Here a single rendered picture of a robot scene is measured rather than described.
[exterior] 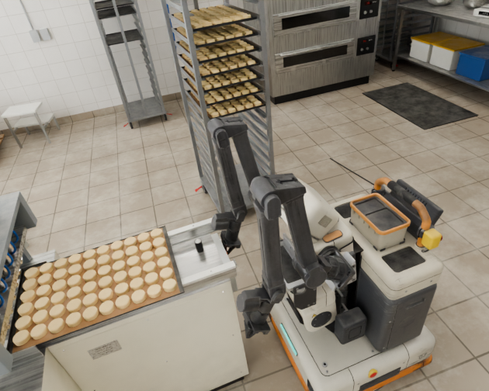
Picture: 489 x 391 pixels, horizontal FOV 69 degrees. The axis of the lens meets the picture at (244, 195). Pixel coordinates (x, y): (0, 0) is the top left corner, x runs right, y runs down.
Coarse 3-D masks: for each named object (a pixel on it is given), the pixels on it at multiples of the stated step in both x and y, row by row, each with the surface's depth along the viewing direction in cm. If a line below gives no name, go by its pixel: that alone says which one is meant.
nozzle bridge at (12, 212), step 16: (16, 192) 143; (0, 208) 135; (16, 208) 136; (0, 224) 127; (16, 224) 146; (32, 224) 149; (0, 240) 120; (0, 256) 113; (16, 256) 132; (0, 272) 109; (16, 272) 128; (0, 320) 110; (0, 336) 105; (0, 352) 96; (0, 368) 96
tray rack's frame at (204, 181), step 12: (228, 0) 255; (168, 24) 248; (168, 36) 254; (180, 72) 269; (180, 84) 274; (192, 132) 299; (192, 144) 306; (240, 168) 331; (204, 180) 321; (240, 180) 315; (216, 204) 291; (228, 204) 290; (252, 204) 286
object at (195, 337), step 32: (192, 256) 152; (224, 288) 140; (128, 320) 131; (160, 320) 137; (192, 320) 144; (224, 320) 152; (64, 352) 129; (96, 352) 134; (128, 352) 141; (160, 352) 148; (192, 352) 156; (224, 352) 165; (96, 384) 145; (128, 384) 152; (160, 384) 161; (192, 384) 170; (224, 384) 187
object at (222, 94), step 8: (192, 88) 257; (224, 88) 245; (232, 88) 244; (240, 88) 242; (248, 88) 243; (256, 88) 239; (208, 96) 237; (216, 96) 236; (224, 96) 239; (232, 96) 237
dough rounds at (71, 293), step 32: (96, 256) 149; (128, 256) 146; (160, 256) 143; (32, 288) 137; (64, 288) 136; (96, 288) 134; (128, 288) 132; (160, 288) 129; (32, 320) 126; (64, 320) 125; (96, 320) 123
